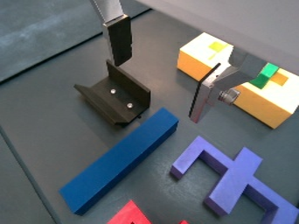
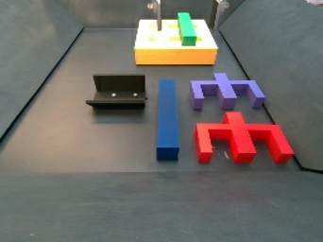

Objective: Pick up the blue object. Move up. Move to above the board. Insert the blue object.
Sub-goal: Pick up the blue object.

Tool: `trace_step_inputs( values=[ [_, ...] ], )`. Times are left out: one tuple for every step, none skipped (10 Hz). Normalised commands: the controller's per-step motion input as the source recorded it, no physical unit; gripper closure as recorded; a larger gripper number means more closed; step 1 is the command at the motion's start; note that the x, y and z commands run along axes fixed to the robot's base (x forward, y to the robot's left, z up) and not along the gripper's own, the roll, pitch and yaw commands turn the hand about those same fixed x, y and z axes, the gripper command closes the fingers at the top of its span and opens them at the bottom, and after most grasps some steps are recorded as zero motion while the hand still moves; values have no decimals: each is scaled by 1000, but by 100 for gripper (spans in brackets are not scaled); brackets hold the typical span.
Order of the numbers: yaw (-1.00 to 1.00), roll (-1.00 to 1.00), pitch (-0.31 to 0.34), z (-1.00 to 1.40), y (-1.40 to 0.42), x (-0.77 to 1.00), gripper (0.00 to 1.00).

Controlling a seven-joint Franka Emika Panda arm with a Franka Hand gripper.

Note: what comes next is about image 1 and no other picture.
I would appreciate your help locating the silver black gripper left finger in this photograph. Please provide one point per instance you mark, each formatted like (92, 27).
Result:
(116, 29)

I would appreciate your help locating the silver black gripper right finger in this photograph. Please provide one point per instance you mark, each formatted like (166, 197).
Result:
(236, 67)

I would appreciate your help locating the long blue block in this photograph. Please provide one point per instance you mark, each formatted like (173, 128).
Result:
(88, 187)

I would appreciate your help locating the yellow board with slots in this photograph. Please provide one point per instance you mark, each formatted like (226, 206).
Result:
(272, 103)

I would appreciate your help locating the green block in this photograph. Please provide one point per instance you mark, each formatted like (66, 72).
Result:
(264, 75)

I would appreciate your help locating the purple branched block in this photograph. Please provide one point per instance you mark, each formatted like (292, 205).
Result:
(236, 181)

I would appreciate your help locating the red branched block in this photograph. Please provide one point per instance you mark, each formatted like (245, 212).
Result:
(129, 215)

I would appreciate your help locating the black angle bracket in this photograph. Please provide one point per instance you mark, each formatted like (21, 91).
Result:
(118, 97)

